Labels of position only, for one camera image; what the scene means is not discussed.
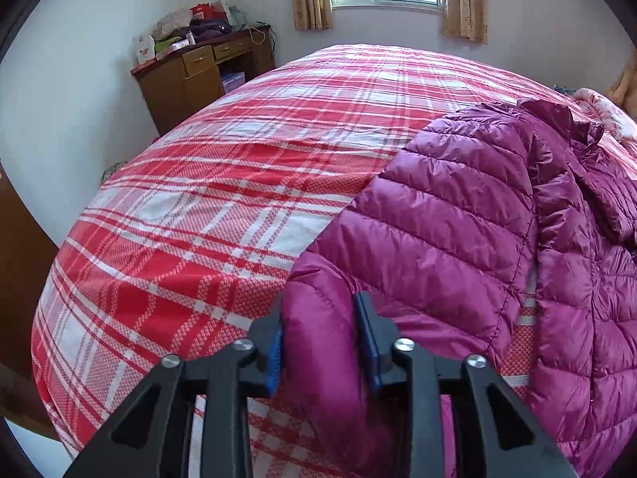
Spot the red plaid bed sheet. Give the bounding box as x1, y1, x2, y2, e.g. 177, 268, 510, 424
31, 44, 637, 478

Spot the white box with red print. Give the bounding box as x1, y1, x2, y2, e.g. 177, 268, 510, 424
133, 34, 157, 65

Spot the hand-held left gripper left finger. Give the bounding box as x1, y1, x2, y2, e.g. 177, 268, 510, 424
64, 304, 284, 478

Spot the brown wooden door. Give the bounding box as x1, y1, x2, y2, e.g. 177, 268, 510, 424
0, 159, 61, 439

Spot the white plastic bag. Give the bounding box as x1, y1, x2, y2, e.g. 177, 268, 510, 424
152, 10, 194, 41

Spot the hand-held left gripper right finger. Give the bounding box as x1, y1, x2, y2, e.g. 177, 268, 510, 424
352, 290, 580, 478

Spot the red paper bag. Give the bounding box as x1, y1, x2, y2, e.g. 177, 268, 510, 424
191, 2, 225, 21

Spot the purple down jacket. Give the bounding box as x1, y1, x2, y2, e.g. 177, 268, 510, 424
281, 98, 637, 478

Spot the brown wooden desk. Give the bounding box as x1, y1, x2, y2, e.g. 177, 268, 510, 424
130, 27, 277, 136

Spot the dark purple clothes pile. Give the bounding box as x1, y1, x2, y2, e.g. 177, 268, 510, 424
189, 19, 232, 43

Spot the pink floral quilt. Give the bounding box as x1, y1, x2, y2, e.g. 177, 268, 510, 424
572, 87, 637, 143

